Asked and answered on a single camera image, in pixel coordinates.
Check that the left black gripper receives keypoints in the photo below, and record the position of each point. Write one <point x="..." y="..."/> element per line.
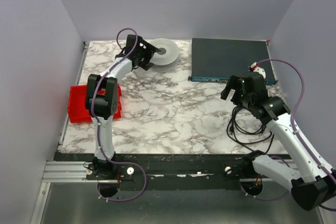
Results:
<point x="146" y="54"/>

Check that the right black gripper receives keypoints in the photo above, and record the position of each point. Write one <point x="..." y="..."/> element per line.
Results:
<point x="234" y="87"/>

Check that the white cable spool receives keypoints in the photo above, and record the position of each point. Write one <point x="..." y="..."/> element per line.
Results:
<point x="167" y="58"/>

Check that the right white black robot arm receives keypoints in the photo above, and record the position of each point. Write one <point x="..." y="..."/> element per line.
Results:
<point x="312" y="182"/>

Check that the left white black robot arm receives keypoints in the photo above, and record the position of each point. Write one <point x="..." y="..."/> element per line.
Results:
<point x="102" y="97"/>

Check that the red plastic bin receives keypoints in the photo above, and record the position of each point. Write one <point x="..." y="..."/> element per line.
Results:
<point x="77" y="111"/>

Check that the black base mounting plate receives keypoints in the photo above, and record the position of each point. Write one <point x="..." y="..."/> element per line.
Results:
<point x="169" y="171"/>

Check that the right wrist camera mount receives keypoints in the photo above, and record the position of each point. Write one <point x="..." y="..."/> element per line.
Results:
<point x="254" y="67"/>

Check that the blue network switch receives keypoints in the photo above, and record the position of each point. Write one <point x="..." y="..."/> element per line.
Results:
<point x="215" y="60"/>

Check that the aluminium extrusion rail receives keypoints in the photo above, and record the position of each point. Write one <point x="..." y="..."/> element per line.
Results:
<point x="64" y="172"/>

